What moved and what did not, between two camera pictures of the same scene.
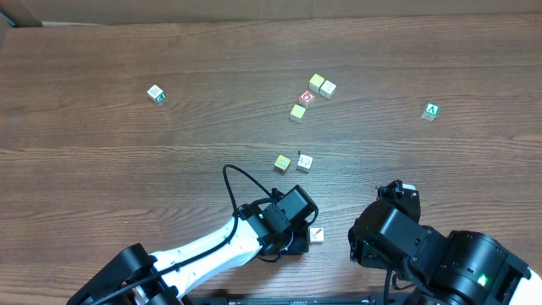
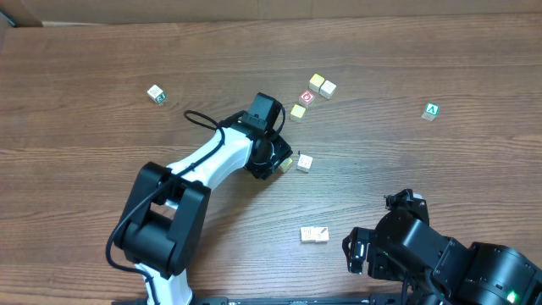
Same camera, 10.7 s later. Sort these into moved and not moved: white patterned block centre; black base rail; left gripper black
Moved: left gripper black
Not moved: black base rail; white patterned block centre
